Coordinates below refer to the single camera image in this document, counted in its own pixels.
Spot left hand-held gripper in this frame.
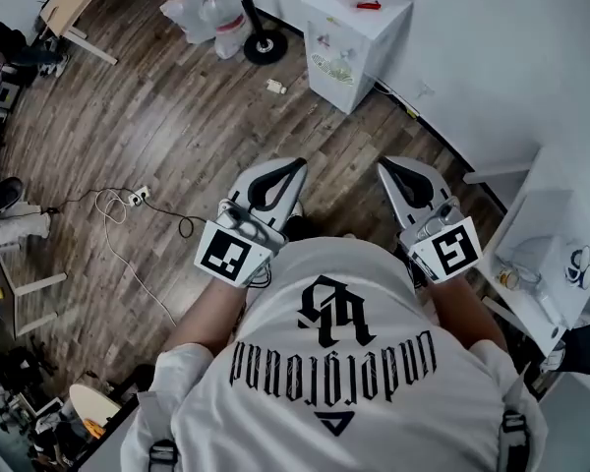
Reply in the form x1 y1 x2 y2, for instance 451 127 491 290
194 156 309 290

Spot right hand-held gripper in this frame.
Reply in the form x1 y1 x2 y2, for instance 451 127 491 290
377 156 485 285

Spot blue patterned white cup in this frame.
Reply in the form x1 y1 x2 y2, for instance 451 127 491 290
563 244 590 290

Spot person's right forearm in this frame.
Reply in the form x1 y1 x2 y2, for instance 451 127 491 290
430 270 510 353

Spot person's left forearm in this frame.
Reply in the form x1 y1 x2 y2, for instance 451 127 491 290
161 277 250 358

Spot silver smartphone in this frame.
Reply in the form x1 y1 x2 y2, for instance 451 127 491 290
217 198 271 240
415 199 463 243

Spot person's dark trousers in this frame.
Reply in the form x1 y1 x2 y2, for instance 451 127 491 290
282 213 325 243

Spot clear plastic tray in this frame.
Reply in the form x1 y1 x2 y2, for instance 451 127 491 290
494 189 576 331

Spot clear jar gold lid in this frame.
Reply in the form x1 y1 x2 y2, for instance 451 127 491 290
494 263 542 292

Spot black coat rack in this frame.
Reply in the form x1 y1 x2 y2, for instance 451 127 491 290
218 0 290 67

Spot white water dispenser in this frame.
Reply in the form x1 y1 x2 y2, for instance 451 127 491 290
300 0 414 116

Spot white side table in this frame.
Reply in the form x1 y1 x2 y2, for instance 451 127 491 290
461 145 590 358

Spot white printed T-shirt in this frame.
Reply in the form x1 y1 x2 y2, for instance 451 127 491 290
120 236 550 472

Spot round beige stool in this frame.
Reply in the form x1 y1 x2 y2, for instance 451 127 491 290
68 383 123 430

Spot grey table white legs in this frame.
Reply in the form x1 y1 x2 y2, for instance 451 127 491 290
0 251 69 338

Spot white dispenser power cable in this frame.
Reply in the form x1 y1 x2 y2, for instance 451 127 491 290
373 80 421 119

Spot thin gripper cable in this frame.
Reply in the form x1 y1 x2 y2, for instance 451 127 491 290
245 263 274 290

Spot white power strip with cable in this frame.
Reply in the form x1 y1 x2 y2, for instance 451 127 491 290
41 187 210 239

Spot grey shoulder strap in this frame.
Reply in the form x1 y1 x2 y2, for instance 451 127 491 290
147 390 181 472
496 376 532 472

